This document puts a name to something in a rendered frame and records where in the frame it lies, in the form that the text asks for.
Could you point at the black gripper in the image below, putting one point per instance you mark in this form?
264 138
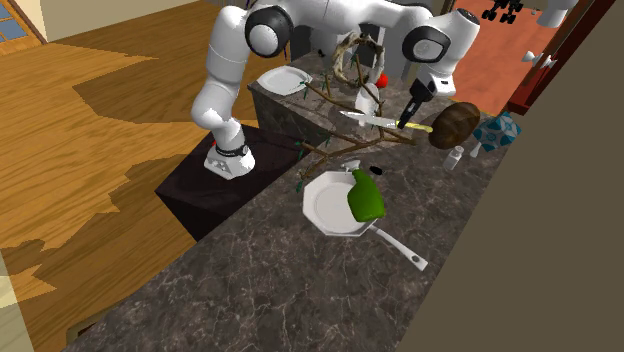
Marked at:
422 91

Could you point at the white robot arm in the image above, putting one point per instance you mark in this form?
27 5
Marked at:
222 63

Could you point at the red round fruit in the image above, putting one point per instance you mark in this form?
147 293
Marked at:
382 81

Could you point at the brown bread loaf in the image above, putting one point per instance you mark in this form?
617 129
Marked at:
453 125

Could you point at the white cup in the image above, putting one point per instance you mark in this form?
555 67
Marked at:
365 100

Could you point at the small white shaker bottle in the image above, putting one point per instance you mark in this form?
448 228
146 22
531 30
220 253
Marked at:
453 158

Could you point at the blue patterned box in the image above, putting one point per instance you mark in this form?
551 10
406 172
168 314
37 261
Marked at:
497 132

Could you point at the pale twig wreath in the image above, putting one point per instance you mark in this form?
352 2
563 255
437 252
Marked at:
341 53

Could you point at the small black object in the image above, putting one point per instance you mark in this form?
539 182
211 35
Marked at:
375 170

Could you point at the brown twig branch with leaves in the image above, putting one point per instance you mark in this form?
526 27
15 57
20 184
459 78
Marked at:
341 146

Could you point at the black wheeled chair base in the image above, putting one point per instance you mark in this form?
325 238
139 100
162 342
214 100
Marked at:
502 10

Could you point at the green spray bottle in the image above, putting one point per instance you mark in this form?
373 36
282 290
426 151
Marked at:
365 200

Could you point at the red-brown door with white knobs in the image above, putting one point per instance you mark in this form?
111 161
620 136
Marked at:
556 53

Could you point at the round white plate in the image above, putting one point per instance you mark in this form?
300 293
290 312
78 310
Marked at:
282 80

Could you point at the white octagonal plate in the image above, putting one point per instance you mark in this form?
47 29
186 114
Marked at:
325 207

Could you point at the dark robot stand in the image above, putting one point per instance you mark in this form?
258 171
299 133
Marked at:
195 187

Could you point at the window with wooden frame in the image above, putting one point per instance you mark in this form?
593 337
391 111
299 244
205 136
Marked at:
12 24

